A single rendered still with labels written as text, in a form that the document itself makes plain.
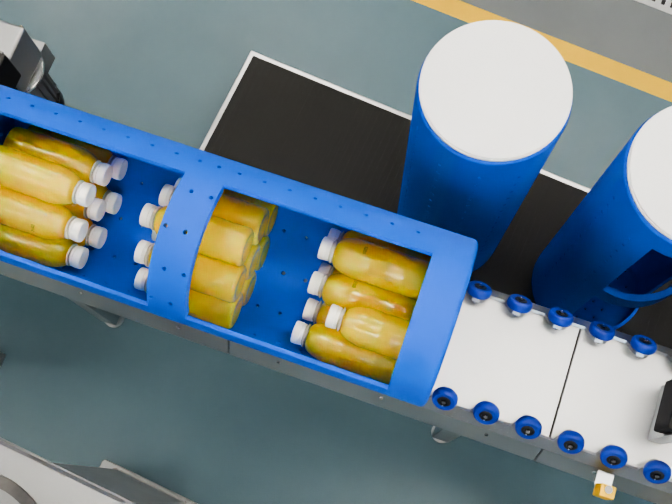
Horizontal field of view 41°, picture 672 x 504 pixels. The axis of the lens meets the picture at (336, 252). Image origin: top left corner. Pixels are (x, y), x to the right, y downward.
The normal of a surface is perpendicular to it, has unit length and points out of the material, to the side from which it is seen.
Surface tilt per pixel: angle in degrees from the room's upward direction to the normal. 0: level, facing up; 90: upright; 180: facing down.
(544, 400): 0
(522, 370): 0
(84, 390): 0
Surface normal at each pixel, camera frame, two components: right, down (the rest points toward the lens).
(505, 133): -0.02, -0.25
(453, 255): 0.17, -0.72
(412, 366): -0.25, 0.47
